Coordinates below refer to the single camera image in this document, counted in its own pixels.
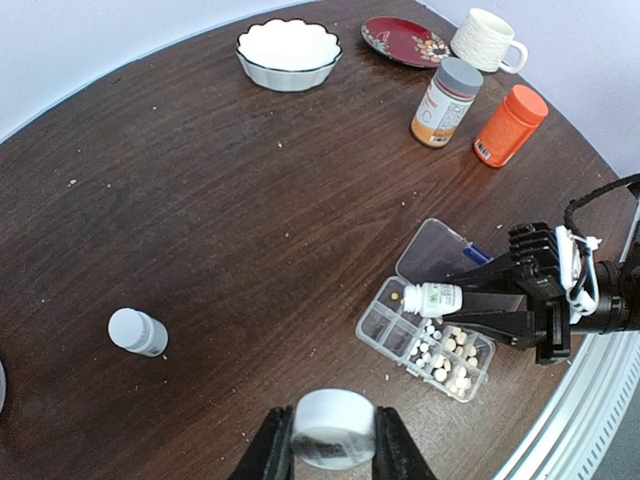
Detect small white bottle cap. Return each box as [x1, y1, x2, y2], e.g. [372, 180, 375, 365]
[291, 388, 376, 471]

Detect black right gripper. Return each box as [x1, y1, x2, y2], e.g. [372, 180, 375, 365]
[443, 253, 571, 366]

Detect white pills group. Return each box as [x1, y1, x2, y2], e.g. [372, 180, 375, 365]
[441, 327, 481, 368]
[409, 323, 442, 368]

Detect cream ribbed ceramic mug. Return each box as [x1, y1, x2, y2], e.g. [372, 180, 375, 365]
[450, 7, 529, 74]

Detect clear plastic pill organizer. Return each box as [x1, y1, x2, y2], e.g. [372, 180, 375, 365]
[355, 218, 495, 403]

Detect white pills in organizer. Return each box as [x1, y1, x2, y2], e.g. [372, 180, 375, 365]
[433, 365, 472, 393]

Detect orange pill bottle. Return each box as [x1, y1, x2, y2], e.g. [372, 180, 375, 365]
[473, 84, 549, 168]

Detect small white pill bottle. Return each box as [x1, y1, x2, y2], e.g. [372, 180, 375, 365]
[402, 282, 463, 318]

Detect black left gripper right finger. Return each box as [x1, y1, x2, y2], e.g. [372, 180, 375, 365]
[372, 407, 436, 480]

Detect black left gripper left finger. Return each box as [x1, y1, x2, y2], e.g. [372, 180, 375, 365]
[228, 406, 295, 480]

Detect white fluted ceramic bowl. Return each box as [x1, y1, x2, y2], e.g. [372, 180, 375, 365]
[236, 19, 343, 93]

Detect red floral saucer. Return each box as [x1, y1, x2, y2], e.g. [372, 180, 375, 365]
[361, 16, 451, 69]

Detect grey capped vitamin bottle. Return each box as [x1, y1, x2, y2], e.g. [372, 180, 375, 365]
[410, 58, 484, 148]

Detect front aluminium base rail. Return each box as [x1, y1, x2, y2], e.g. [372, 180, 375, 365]
[495, 332, 639, 479]

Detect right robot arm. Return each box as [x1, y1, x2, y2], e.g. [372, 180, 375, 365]
[443, 254, 639, 366]

